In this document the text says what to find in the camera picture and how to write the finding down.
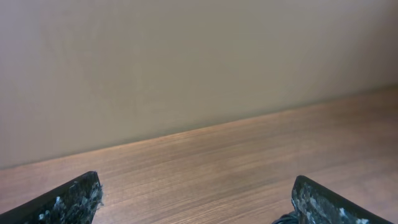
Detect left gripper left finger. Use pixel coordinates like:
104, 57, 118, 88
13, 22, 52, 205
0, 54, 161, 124
1, 171, 103, 224

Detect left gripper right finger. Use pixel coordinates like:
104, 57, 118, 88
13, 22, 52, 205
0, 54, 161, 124
292, 175, 392, 224

